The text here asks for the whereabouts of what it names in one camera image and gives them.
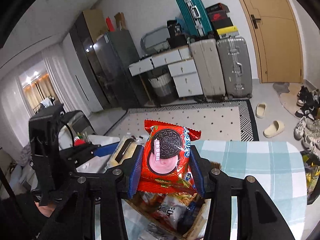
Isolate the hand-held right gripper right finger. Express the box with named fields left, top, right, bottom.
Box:
left=189, top=147, right=295, bottom=240

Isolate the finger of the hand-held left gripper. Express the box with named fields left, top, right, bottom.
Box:
left=59, top=142, right=102, bottom=167
left=92, top=142, right=120, bottom=158

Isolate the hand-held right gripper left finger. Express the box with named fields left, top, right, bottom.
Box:
left=37, top=146, right=145, bottom=240

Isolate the yellow biscuit packet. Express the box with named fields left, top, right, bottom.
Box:
left=107, top=135, right=144, bottom=167

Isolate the red cookie packet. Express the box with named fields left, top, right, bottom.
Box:
left=144, top=119, right=202, bottom=195

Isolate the white snack bag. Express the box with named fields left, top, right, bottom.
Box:
left=152, top=195, right=193, bottom=230

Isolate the brown cardboard box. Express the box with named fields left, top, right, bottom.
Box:
left=125, top=160, right=222, bottom=240

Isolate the person's left hand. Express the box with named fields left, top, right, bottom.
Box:
left=37, top=202, right=54, bottom=217

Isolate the clothes rack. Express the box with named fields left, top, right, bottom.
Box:
left=32, top=97, right=54, bottom=113

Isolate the checkered tablecloth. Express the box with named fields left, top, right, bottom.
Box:
left=75, top=134, right=308, bottom=240

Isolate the patterned floor rug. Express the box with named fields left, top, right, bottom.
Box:
left=105, top=99, right=259, bottom=142

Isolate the white curtain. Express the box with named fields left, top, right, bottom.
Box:
left=41, top=50, right=73, bottom=110

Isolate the woven laundry basket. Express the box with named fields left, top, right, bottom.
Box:
left=148, top=71, right=177, bottom=98

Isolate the dark refrigerator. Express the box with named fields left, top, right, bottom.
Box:
left=92, top=30, right=150, bottom=108

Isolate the beige slipper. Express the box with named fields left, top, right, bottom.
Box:
left=263, top=120, right=285, bottom=138
left=255, top=102, right=267, bottom=118

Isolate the dark wardrobe cabinet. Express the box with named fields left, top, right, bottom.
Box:
left=69, top=12, right=118, bottom=110

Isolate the white drawer dresser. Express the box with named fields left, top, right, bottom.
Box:
left=129, top=46, right=203, bottom=105

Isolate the beige suitcase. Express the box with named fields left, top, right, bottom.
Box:
left=189, top=39, right=227, bottom=102

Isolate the yellow green plastic bag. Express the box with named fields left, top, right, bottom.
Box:
left=300, top=151, right=320, bottom=204

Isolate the pile of shoes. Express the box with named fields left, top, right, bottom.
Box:
left=294, top=85, right=320, bottom=155

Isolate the round door mat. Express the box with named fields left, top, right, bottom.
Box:
left=272, top=82, right=308, bottom=115

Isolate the silver suitcase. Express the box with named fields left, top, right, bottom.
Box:
left=216, top=37, right=253, bottom=99

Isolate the oval mirror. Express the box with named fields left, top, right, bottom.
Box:
left=140, top=26, right=170, bottom=53

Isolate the tan cardboard carton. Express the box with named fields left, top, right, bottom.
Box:
left=82, top=9, right=107, bottom=43

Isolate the yellow black box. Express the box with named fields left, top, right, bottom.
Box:
left=216, top=25, right=239, bottom=40

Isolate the wooden door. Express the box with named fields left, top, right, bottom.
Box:
left=230, top=0, right=304, bottom=83

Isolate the black red shoebox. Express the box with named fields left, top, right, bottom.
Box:
left=205, top=3, right=234, bottom=29

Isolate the teal suitcase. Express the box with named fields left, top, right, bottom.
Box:
left=175, top=0, right=213, bottom=38

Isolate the dark door handle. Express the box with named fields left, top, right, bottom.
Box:
left=251, top=14, right=262, bottom=29

